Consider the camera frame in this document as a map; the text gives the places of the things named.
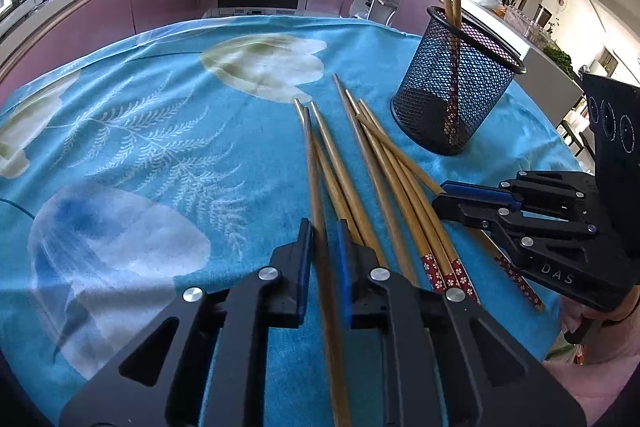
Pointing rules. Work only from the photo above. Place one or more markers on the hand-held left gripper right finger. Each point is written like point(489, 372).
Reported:
point(344, 272)

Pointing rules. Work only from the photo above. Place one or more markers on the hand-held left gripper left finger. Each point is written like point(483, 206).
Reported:
point(304, 267)

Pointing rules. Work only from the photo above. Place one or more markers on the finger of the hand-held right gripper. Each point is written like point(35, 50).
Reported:
point(465, 209)
point(475, 191)

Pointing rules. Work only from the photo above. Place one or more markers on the bunch of wooden chopsticks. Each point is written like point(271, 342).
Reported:
point(432, 269)

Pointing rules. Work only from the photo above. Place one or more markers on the black mesh utensil holder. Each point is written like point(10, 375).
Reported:
point(425, 107)

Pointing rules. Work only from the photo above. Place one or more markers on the person's right hand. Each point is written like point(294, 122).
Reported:
point(615, 347)

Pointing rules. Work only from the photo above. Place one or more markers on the green vegetables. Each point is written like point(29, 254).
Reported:
point(559, 57)

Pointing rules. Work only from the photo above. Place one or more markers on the blue floral tablecloth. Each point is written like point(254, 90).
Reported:
point(150, 132)

